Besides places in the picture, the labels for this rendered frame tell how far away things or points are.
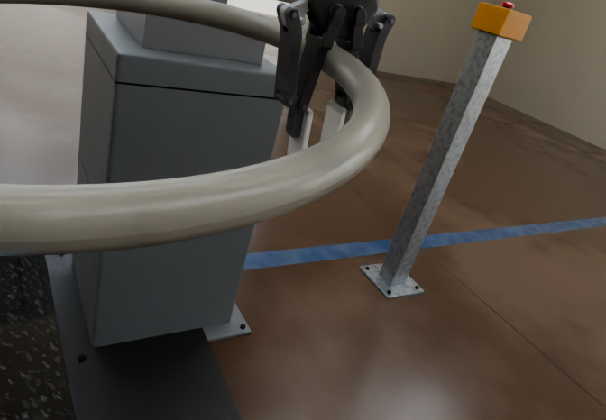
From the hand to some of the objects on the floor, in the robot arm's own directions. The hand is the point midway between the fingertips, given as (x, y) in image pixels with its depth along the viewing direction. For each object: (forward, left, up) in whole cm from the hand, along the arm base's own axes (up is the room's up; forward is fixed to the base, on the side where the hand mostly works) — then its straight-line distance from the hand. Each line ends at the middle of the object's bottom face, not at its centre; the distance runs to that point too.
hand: (315, 135), depth 54 cm
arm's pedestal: (-68, +24, -90) cm, 115 cm away
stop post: (-39, +115, -87) cm, 150 cm away
